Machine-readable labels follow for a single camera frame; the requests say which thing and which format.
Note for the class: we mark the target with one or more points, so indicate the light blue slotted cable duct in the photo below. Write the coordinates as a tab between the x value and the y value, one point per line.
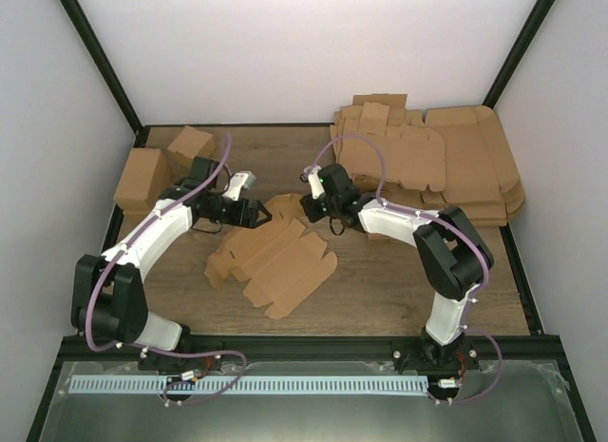
271	385

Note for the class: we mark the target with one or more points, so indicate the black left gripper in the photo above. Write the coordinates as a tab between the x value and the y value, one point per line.
250	215

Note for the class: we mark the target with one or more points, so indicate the tall folded cardboard box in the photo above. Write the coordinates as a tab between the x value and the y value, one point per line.
145	175

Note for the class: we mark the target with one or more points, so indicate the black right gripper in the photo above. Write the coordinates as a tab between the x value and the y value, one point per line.
313	216

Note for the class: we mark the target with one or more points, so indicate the black aluminium frame rail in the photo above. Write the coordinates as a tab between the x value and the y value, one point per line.
404	353

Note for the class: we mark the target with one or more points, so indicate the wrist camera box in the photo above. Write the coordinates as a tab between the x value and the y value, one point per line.
238	182
311	176

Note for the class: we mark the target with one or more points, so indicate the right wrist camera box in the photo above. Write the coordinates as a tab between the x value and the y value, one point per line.
311	176

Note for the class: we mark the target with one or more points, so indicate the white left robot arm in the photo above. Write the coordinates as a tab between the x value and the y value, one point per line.
108	297

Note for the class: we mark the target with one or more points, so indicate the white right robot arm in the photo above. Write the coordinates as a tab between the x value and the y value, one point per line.
455	258

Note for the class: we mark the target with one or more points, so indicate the stack of flat cardboard sheets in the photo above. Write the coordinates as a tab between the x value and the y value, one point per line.
377	138

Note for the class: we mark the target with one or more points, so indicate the large flat cardboard sheet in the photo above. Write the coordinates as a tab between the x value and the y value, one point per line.
482	177

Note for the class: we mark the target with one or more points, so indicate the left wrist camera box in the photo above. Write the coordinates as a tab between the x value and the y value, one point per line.
238	182

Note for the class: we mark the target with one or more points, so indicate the small folded cardboard box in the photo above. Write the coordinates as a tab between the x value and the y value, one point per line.
189	144

